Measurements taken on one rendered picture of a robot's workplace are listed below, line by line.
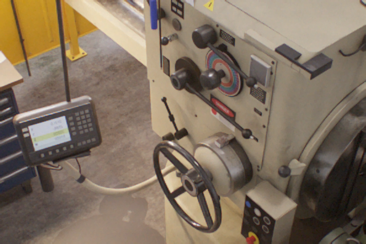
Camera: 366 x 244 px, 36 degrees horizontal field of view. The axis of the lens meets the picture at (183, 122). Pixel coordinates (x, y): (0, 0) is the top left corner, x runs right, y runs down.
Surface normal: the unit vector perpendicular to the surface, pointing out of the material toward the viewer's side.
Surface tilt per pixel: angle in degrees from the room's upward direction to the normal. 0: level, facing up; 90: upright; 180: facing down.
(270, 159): 90
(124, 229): 0
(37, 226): 0
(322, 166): 62
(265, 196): 0
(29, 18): 90
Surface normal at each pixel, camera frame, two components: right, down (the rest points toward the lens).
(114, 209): 0.00, -0.72
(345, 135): -0.45, -0.33
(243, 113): -0.77, 0.44
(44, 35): 0.63, 0.54
